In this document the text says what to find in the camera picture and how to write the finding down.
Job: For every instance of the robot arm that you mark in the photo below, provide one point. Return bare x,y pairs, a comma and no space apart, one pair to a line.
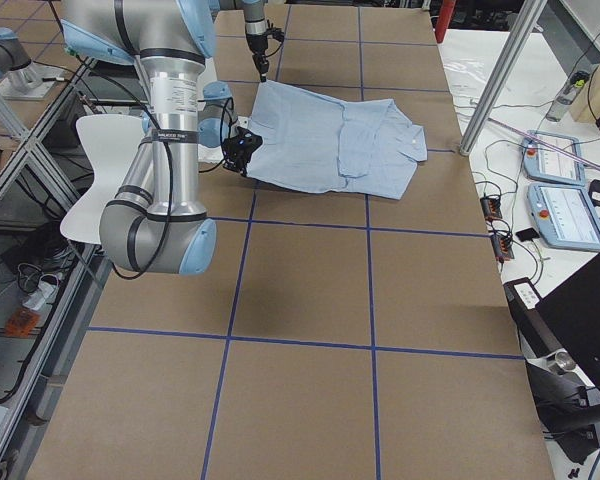
255,21
156,222

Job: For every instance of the clear plastic bag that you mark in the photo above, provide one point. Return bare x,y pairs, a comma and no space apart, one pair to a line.
466,75

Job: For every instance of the lower teach pendant tablet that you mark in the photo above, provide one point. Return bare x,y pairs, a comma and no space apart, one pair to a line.
564,216

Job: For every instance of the red cylinder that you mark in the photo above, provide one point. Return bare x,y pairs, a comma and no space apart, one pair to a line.
445,16

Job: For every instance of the black power adapter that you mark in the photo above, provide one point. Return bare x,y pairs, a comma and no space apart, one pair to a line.
594,192

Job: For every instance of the teach pendant tablet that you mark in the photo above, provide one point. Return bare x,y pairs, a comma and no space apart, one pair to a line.
546,165
564,216

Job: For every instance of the upper teach pendant tablet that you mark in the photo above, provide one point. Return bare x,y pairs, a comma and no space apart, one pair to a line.
546,165

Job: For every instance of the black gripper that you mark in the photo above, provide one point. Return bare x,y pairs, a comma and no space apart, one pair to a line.
256,46
232,152

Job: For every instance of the plastic water bottle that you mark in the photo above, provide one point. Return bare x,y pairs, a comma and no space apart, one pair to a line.
567,94

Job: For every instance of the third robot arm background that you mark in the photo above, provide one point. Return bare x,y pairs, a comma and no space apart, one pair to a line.
20,77

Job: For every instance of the black laptop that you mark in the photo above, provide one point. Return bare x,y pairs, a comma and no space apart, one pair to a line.
568,317

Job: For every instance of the light blue button shirt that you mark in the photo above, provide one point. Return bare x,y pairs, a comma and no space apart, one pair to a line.
315,143

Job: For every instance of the aluminium frame post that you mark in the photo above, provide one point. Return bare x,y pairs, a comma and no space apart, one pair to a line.
516,40

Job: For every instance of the white plastic chair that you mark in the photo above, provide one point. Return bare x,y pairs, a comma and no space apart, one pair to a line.
110,142

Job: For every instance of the orange box on floor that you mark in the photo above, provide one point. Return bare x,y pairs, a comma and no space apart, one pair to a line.
21,323

